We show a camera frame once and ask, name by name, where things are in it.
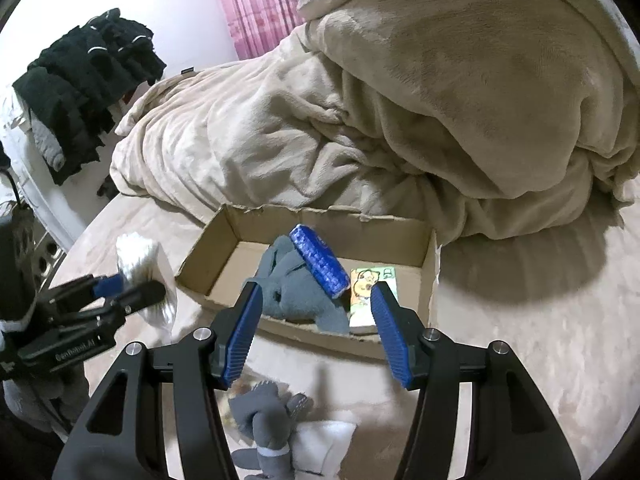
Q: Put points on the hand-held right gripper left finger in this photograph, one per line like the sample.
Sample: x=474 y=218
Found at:
x=243 y=330

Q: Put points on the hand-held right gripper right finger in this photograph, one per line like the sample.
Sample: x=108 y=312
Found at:
x=393 y=341

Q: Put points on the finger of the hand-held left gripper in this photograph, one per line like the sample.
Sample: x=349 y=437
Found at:
x=145 y=294
x=108 y=285

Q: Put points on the white fluffy cloth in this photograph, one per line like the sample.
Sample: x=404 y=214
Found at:
x=142 y=260

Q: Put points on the cardboard box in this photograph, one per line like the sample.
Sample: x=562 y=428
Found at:
x=225 y=260

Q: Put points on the person's left forearm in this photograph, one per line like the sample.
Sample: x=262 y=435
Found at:
x=40 y=395

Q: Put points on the grey plush toy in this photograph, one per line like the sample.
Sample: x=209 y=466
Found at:
x=265 y=415
x=292 y=290

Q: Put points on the cartoon printed tissue pack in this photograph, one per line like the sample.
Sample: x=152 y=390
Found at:
x=361 y=285

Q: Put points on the blue patterned packet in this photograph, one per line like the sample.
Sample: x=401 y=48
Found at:
x=320 y=260

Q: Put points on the white folded cloth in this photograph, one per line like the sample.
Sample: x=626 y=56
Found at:
x=325 y=447

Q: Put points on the grey sock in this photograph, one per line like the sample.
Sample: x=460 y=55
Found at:
x=47 y=142

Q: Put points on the pile of black clothes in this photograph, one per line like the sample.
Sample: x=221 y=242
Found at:
x=85 y=80

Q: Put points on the beige fleece blanket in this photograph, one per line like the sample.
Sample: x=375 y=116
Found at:
x=400 y=100

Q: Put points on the pink curtain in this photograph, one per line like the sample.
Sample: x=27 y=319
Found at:
x=250 y=5

